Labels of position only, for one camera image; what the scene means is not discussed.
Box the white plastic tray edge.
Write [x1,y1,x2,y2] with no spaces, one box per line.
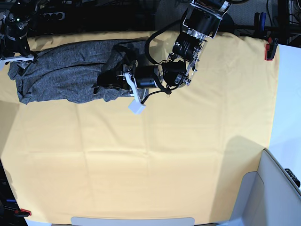
[71,217,195,226]

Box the grey long-sleeve T-shirt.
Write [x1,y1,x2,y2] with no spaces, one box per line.
[8,39,147,104]

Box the red black clamp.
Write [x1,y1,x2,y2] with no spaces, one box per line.
[265,37,278,61]
[14,209,32,218]

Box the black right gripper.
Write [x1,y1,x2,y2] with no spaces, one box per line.
[0,37,32,76]

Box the red black clamp right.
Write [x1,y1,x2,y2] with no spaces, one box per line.
[265,37,278,61]

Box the black power strip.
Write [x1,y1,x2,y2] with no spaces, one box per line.
[27,12,66,21]

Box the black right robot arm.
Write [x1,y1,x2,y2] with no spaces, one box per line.
[0,0,40,74]

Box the red black clamp left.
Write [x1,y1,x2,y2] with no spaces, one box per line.
[14,209,32,218]

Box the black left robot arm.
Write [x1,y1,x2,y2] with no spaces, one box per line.
[93,0,233,94]

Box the white cardboard box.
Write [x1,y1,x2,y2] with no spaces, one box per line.
[228,149,301,226]

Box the yellow table cloth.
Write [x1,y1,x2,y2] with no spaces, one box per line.
[0,32,280,224]

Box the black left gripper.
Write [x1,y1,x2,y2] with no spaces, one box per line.
[93,61,162,97]

